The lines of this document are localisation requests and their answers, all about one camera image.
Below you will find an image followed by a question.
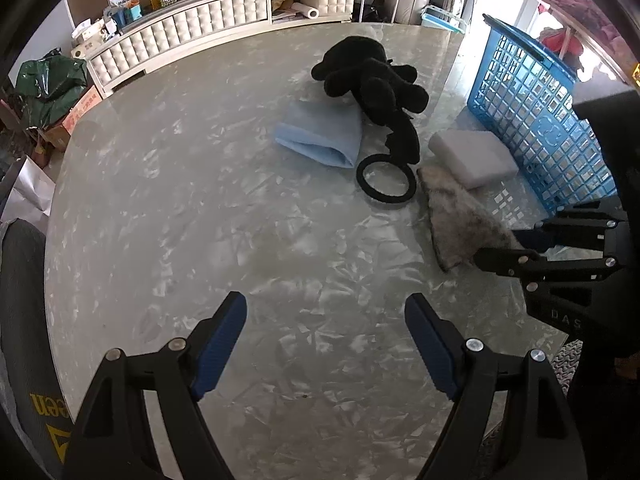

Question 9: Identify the pink clothes pile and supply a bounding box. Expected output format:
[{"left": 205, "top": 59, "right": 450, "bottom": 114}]
[{"left": 544, "top": 0, "right": 617, "bottom": 39}]

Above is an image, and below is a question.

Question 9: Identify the white foam sponge block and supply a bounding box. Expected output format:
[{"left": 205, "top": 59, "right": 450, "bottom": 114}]
[{"left": 428, "top": 130, "right": 518, "bottom": 190}]

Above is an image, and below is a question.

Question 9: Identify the white tufted TV cabinet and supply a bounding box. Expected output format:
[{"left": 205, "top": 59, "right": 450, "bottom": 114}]
[{"left": 87, "top": 0, "right": 355, "bottom": 98}]

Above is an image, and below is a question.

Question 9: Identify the blue white plastic bin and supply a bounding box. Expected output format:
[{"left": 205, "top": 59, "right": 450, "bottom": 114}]
[{"left": 421, "top": 4, "right": 468, "bottom": 35}]

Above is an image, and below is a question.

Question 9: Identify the grey patterned cushion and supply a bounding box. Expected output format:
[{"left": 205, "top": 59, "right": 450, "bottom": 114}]
[{"left": 551, "top": 339, "right": 582, "bottom": 394}]

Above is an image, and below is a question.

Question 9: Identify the wooden clothes rack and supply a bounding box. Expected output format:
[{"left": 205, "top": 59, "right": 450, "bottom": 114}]
[{"left": 537, "top": 0, "right": 639, "bottom": 88}]

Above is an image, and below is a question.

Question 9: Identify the blue plastic laundry basket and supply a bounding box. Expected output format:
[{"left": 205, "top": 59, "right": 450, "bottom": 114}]
[{"left": 468, "top": 14, "right": 616, "bottom": 214}]

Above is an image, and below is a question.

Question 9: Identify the grey fuzzy cloth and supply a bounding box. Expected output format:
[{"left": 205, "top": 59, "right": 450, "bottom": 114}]
[{"left": 416, "top": 165, "right": 522, "bottom": 272}]

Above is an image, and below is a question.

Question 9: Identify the light blue cloth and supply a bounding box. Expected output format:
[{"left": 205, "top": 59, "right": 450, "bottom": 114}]
[{"left": 272, "top": 101, "right": 362, "bottom": 169}]

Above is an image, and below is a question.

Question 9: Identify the paper towel roll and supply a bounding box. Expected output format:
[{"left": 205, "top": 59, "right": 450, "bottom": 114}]
[{"left": 291, "top": 2, "right": 320, "bottom": 20}]

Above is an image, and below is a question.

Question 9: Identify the black hair tie ring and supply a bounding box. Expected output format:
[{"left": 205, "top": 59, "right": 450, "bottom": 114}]
[{"left": 354, "top": 153, "right": 419, "bottom": 206}]

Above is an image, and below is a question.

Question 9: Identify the black plush toy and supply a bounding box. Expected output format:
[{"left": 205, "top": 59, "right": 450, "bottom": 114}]
[{"left": 310, "top": 36, "right": 430, "bottom": 165}]

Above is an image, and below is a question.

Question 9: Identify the cardboard box red print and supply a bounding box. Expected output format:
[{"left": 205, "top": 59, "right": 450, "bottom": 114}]
[{"left": 38, "top": 86, "right": 102, "bottom": 153}]

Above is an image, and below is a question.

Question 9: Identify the black chair with yellow print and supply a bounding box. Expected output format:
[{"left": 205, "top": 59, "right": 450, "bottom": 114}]
[{"left": 1, "top": 219, "right": 73, "bottom": 479}]

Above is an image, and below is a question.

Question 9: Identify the green plastic bag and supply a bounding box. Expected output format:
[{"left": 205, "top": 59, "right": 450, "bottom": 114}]
[{"left": 15, "top": 49, "right": 89, "bottom": 130}]

